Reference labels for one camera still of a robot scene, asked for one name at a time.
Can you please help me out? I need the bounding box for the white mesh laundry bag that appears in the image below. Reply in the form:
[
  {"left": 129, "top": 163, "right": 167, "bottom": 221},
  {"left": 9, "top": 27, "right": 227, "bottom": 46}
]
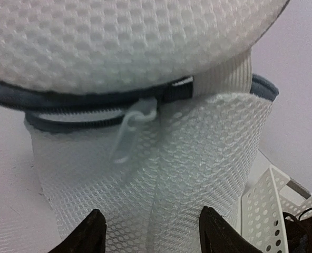
[{"left": 0, "top": 1, "right": 288, "bottom": 252}]

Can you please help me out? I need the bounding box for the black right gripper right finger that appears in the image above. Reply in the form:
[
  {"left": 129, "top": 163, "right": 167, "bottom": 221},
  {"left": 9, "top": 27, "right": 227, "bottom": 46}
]
[{"left": 199, "top": 206, "right": 260, "bottom": 253}]

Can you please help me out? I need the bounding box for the black padded bra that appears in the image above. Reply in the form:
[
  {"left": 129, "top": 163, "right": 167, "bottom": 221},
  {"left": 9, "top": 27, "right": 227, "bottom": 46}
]
[{"left": 282, "top": 207, "right": 312, "bottom": 253}]

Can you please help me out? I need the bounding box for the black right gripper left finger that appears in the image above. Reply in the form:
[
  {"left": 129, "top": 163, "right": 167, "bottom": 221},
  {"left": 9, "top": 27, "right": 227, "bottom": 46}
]
[{"left": 49, "top": 209, "right": 106, "bottom": 253}]

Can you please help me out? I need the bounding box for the white perforated plastic basket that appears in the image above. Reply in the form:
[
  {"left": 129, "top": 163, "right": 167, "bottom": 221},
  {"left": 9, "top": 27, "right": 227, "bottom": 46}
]
[{"left": 237, "top": 152, "right": 312, "bottom": 252}]

